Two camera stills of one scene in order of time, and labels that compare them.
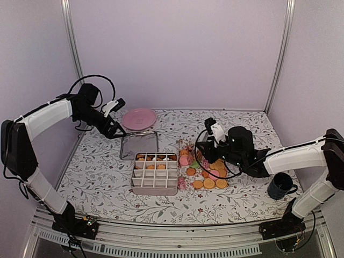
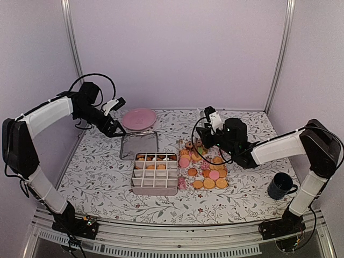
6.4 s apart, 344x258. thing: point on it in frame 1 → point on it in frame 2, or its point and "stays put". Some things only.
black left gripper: (109, 133) stays put
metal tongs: (203, 136) → (200, 121)
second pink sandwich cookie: (215, 172) stays put
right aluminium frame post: (290, 14) stays put
